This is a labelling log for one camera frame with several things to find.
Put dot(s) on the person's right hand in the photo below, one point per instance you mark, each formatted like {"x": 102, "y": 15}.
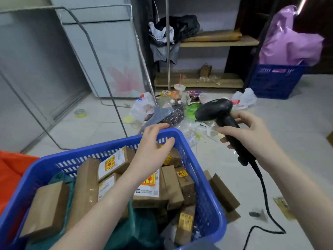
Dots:
{"x": 260, "y": 143}

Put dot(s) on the person's left hand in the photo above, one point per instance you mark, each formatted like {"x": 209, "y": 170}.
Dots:
{"x": 148, "y": 158}

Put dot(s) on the black barcode scanner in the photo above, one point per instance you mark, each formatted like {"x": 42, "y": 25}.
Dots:
{"x": 213, "y": 110}

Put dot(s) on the pile of cardboard parcels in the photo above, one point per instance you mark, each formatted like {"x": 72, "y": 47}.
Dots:
{"x": 83, "y": 190}

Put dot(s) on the blue plastic basket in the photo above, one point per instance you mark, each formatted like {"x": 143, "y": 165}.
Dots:
{"x": 210, "y": 213}

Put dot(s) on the person's left forearm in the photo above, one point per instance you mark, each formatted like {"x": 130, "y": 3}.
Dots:
{"x": 98, "y": 218}

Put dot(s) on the person's right forearm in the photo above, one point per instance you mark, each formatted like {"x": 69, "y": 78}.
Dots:
{"x": 304, "y": 195}

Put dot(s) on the yellow paper sheet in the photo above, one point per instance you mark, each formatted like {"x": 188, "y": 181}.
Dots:
{"x": 127, "y": 119}

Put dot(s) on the white bag with red lid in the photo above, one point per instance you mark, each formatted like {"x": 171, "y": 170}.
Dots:
{"x": 247, "y": 98}

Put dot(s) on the small clear plastic packet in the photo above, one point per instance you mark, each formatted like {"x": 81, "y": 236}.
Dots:
{"x": 192, "y": 140}

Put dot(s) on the dark patterned plastic bag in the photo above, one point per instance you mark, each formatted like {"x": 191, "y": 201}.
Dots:
{"x": 175, "y": 118}

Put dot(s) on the white bag red blue logo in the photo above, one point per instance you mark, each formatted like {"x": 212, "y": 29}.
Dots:
{"x": 141, "y": 108}

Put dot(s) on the open empty brown carton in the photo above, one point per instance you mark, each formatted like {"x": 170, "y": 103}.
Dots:
{"x": 223, "y": 192}

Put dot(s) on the dark blue plastic crate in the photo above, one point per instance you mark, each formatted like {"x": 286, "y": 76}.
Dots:
{"x": 275, "y": 83}

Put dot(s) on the green plastic bag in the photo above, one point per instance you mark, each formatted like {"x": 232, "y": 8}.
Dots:
{"x": 191, "y": 111}

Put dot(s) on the gold foil card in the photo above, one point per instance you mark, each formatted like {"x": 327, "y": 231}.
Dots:
{"x": 283, "y": 206}

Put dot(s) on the orange snack packet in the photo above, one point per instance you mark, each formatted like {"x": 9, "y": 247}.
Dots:
{"x": 170, "y": 94}

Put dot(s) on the brown board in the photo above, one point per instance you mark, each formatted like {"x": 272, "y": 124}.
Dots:
{"x": 330, "y": 139}

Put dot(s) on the small grey plastic scrap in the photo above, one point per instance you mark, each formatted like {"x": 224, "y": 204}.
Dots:
{"x": 256, "y": 214}

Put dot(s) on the dark green mailer bag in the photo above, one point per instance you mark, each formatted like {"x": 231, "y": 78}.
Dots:
{"x": 135, "y": 231}

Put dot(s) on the plastic cup red straw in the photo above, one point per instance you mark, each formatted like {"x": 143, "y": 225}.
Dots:
{"x": 179, "y": 88}

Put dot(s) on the red blue snack packet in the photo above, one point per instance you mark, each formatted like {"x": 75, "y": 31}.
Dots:
{"x": 195, "y": 93}

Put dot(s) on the yellow tape roll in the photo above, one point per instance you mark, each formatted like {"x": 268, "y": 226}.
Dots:
{"x": 80, "y": 115}

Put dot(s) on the crumpled clear plastic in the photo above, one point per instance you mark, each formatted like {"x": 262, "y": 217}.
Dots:
{"x": 208, "y": 79}

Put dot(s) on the wooden shelf unit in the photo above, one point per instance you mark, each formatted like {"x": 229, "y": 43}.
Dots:
{"x": 192, "y": 81}

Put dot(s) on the small brown carton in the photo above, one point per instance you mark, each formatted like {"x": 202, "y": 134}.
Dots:
{"x": 205, "y": 71}

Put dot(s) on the pink plastic bag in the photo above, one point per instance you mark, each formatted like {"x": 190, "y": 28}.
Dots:
{"x": 288, "y": 44}

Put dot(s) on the grey cloth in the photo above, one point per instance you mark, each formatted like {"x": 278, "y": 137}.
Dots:
{"x": 164, "y": 53}

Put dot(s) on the steel pole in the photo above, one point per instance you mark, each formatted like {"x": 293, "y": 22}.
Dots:
{"x": 167, "y": 49}

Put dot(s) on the long brown wrapped parcel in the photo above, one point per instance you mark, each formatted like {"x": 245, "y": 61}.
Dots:
{"x": 213, "y": 36}

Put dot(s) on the white fridge pink flower print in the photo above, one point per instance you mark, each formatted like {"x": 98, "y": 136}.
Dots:
{"x": 104, "y": 49}

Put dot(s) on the orange plastic bag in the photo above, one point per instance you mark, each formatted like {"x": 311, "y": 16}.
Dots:
{"x": 13, "y": 174}

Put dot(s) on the black plastic bag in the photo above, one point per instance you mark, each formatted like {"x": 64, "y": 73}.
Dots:
{"x": 184, "y": 27}

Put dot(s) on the shiny steel tube frame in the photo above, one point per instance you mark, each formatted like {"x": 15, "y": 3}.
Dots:
{"x": 150, "y": 85}

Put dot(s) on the dark metal tube frame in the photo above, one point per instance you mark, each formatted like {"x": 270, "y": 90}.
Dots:
{"x": 107, "y": 88}

